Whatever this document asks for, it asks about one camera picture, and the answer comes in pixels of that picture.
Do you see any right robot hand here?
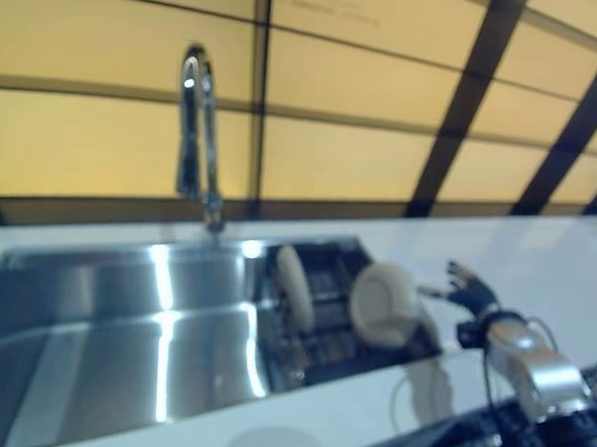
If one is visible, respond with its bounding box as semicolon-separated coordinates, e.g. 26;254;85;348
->
416;258;503;320

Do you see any cream round plate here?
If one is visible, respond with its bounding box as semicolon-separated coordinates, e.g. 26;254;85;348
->
346;259;428;351
271;244;321;331

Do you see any black roll-up drying rack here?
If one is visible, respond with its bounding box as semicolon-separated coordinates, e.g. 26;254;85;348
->
257;236;449;398

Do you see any chrome gooseneck kitchen faucet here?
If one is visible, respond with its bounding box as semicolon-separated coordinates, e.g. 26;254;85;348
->
171;44;238;236

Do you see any stainless steel sink basin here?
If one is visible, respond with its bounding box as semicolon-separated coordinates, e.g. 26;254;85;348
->
0;217;449;447

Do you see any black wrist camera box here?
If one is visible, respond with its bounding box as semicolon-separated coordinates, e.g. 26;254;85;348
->
454;319;490;351

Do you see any dark wire dishwasher rack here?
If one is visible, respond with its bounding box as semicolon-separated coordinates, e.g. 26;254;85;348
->
416;359;597;447

